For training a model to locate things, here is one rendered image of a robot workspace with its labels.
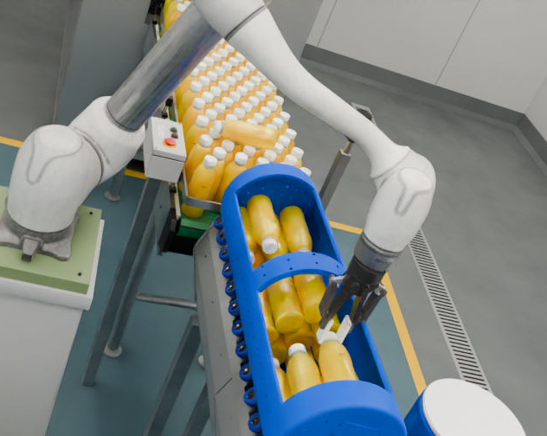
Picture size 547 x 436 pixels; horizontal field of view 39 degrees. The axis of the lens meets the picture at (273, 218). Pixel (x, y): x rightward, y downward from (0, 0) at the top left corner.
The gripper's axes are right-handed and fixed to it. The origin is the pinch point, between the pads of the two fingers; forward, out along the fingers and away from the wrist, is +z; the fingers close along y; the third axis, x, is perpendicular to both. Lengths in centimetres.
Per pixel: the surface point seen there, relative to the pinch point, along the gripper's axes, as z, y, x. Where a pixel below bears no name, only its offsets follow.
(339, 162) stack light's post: 12, 34, 103
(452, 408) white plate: 15.2, 37.7, -4.1
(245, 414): 26.2, -12.0, -3.4
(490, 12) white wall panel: 28, 281, 469
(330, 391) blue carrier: -2.8, -7.4, -21.2
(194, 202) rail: 22, -18, 74
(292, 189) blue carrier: 3, 4, 61
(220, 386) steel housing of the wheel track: 32.9, -14.1, 10.7
